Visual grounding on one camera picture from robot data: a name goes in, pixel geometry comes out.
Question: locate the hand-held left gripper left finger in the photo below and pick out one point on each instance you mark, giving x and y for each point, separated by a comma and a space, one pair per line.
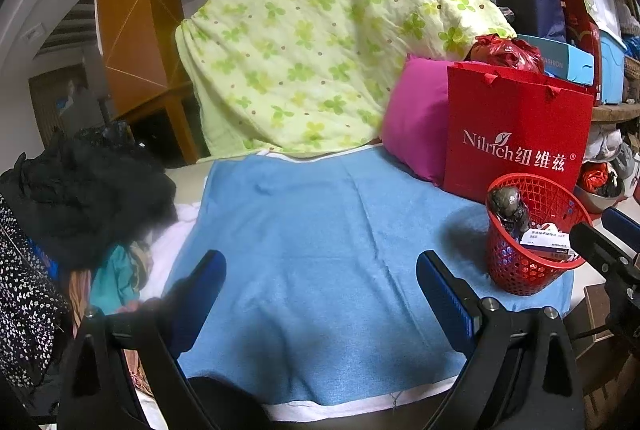
200, 300

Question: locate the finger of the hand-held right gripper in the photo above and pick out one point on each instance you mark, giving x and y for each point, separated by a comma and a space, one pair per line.
597, 247
620, 224

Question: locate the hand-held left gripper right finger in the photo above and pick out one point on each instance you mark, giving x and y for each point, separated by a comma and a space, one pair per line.
445, 305

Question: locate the white slim carton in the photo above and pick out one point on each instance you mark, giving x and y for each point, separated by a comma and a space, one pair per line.
545, 241

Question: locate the red mesh plastic basket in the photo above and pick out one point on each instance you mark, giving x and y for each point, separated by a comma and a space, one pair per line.
520, 270

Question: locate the dark grey plastic ball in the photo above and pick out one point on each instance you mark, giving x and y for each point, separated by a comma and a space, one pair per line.
507, 205

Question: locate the metal basin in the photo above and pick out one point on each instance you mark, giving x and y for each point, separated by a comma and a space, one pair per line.
602, 202

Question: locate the orange black plastic bag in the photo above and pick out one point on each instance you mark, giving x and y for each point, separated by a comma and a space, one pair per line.
595, 175

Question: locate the brown cardboard box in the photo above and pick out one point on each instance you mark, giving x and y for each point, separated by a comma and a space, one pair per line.
600, 360

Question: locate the yellow grey patterned cloth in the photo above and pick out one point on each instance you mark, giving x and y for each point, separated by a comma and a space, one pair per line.
142, 260

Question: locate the teal garment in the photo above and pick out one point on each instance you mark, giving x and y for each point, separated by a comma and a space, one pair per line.
112, 280

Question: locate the pink orange striped cloth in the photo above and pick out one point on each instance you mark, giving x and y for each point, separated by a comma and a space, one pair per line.
80, 285

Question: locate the blue towel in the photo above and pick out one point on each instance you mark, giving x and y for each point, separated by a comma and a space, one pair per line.
325, 260

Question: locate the red paper shopping bag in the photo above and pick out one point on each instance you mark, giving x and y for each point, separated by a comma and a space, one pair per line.
515, 110

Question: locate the black fuzzy garment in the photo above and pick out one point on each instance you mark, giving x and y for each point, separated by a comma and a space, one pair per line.
85, 195

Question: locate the blue plastic bin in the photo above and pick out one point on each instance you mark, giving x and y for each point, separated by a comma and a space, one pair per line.
612, 65

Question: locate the orange wooden cabinet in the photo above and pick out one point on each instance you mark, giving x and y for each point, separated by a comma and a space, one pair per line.
187, 130

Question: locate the light blue cardboard box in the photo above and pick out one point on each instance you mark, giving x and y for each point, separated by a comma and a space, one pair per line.
565, 60

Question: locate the black white-dotted garment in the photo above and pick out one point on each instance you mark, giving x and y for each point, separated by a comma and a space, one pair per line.
25, 310

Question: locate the pink pillow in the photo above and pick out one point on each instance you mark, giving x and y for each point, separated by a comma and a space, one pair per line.
415, 125

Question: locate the red gift box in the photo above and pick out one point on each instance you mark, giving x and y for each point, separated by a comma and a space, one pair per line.
580, 25

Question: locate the red plastic bag bundle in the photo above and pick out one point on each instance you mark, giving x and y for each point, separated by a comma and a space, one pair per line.
500, 52

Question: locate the brown wooden door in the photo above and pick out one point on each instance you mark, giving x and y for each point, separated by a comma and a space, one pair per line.
50, 110

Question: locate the green clover print quilt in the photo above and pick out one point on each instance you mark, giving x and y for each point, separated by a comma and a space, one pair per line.
310, 35

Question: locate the orange wooden pillar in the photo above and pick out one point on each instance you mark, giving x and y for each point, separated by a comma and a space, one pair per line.
135, 10

